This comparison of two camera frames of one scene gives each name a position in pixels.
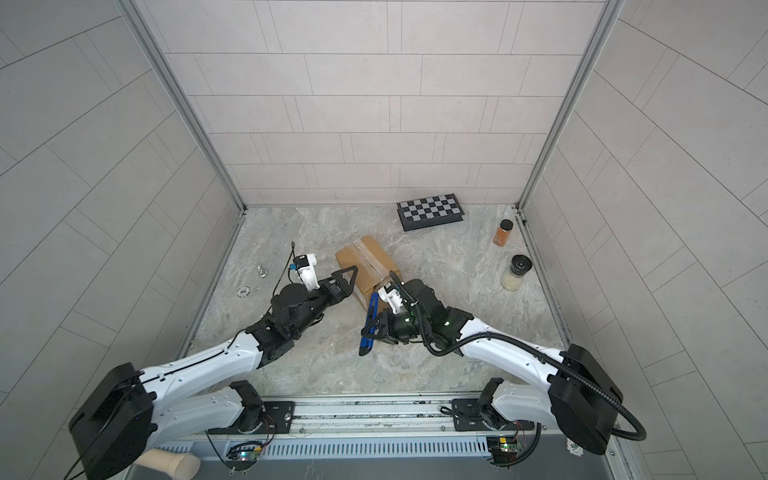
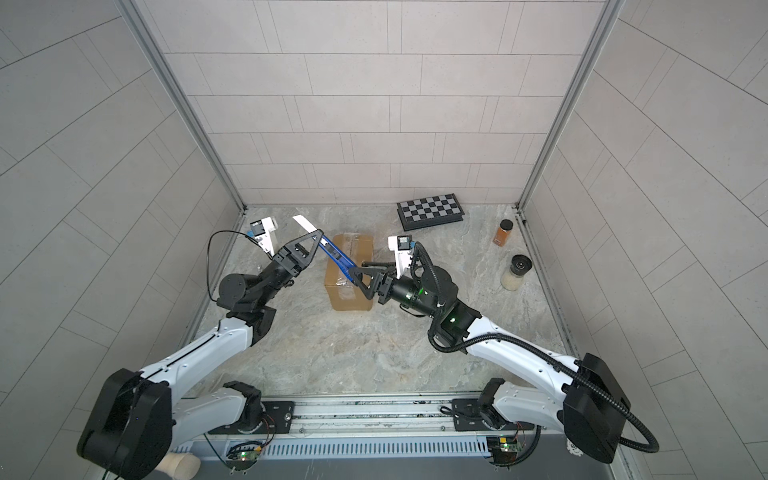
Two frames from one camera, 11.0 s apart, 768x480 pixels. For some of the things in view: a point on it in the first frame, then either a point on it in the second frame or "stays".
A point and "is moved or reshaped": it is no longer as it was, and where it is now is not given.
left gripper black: [337, 286] -> [289, 264]
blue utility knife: [367, 343] -> [330, 247]
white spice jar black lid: [513, 279] stays
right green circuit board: [503, 448] stays
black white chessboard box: [429, 212] stays
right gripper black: [385, 328] -> [371, 275]
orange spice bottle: [502, 233] stays
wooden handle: [179, 466] stays
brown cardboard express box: [374, 266] is moved or reshaped
